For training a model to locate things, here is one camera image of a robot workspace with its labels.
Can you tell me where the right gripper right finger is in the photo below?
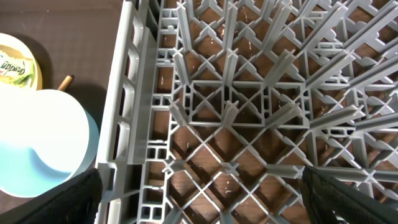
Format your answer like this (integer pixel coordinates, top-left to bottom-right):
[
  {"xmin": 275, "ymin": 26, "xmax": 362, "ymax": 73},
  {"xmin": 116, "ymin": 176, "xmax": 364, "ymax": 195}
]
[{"xmin": 301, "ymin": 167, "xmax": 397, "ymax": 224}]

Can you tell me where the wooden chopstick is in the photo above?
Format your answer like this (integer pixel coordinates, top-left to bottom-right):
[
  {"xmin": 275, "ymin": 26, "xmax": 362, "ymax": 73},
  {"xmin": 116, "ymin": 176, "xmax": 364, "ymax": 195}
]
[{"xmin": 57, "ymin": 75, "xmax": 75, "ymax": 91}]

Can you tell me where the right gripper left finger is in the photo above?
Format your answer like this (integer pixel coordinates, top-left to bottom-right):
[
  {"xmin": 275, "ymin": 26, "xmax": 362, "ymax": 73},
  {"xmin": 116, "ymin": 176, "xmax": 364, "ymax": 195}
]
[{"xmin": 1, "ymin": 168, "xmax": 103, "ymax": 224}]

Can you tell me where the yellow plate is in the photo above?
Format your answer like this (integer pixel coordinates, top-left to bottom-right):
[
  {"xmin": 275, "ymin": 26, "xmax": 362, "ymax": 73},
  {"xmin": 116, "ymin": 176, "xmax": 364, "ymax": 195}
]
[{"xmin": 1, "ymin": 33, "xmax": 42, "ymax": 90}]

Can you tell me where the light blue bowl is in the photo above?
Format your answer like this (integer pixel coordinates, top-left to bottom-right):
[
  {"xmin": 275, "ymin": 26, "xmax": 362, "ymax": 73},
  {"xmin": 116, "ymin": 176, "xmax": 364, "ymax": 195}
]
[{"xmin": 1, "ymin": 85, "xmax": 99, "ymax": 198}]

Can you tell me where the green orange snack wrapper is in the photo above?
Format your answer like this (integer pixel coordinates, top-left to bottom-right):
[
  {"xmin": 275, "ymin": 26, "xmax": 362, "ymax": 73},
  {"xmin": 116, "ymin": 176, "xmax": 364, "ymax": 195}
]
[{"xmin": 1, "ymin": 45, "xmax": 37, "ymax": 90}]

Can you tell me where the dark brown serving tray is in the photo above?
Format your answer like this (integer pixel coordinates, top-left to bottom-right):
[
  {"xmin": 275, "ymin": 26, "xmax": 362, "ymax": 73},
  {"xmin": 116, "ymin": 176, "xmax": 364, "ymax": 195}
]
[{"xmin": 0, "ymin": 0, "xmax": 124, "ymax": 215}]

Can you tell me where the grey dishwasher rack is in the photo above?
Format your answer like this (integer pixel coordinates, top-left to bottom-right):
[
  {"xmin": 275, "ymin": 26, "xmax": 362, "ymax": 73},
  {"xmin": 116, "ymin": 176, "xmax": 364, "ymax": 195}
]
[{"xmin": 96, "ymin": 0, "xmax": 397, "ymax": 223}]

